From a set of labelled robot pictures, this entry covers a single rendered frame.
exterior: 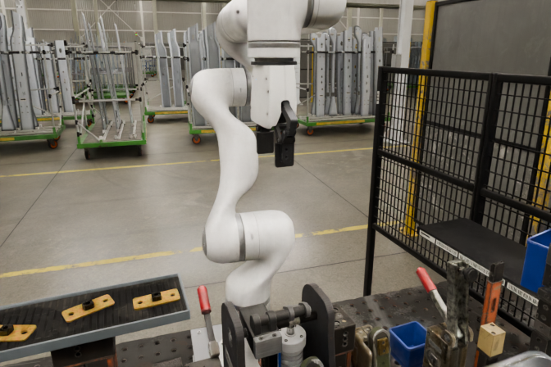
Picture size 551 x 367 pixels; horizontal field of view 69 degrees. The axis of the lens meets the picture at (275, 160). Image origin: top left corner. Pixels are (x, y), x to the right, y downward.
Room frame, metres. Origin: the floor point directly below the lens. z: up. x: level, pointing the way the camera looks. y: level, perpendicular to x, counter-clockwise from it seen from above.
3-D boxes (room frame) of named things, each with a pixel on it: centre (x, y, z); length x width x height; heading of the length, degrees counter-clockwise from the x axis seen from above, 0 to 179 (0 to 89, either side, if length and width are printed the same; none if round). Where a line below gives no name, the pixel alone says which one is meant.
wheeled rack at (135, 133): (6.84, 2.78, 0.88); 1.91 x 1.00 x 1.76; 18
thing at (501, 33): (2.78, -1.41, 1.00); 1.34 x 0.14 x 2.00; 17
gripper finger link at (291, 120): (0.62, -0.01, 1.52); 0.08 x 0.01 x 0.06; 21
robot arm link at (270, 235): (0.93, 0.04, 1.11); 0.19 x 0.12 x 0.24; 106
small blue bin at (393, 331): (1.02, -0.42, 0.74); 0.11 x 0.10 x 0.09; 111
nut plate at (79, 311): (0.63, 0.34, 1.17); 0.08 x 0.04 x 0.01; 132
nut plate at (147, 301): (0.66, 0.23, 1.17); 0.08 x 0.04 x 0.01; 114
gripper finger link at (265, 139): (0.72, 0.02, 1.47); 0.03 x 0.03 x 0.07; 21
